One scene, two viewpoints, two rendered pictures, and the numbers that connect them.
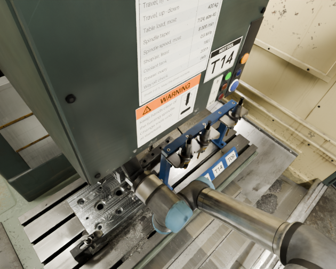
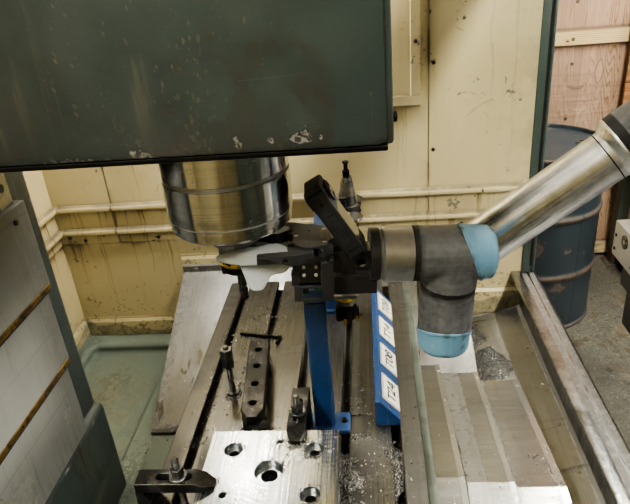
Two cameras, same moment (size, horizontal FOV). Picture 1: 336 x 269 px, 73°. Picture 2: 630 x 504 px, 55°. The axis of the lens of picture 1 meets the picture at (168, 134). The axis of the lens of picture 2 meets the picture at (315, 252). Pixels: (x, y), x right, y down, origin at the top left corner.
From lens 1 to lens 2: 64 cm
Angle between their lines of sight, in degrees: 37
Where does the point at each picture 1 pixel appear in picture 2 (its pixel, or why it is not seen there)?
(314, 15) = not seen: hidden behind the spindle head
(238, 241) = (522, 433)
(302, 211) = (544, 318)
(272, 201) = (493, 356)
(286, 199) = (506, 339)
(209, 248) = (502, 472)
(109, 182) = (230, 473)
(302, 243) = not seen: outside the picture
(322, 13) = not seen: hidden behind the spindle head
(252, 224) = (566, 170)
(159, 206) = (444, 242)
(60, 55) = not seen: outside the picture
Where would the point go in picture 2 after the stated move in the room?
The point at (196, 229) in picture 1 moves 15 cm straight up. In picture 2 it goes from (450, 465) to (451, 410)
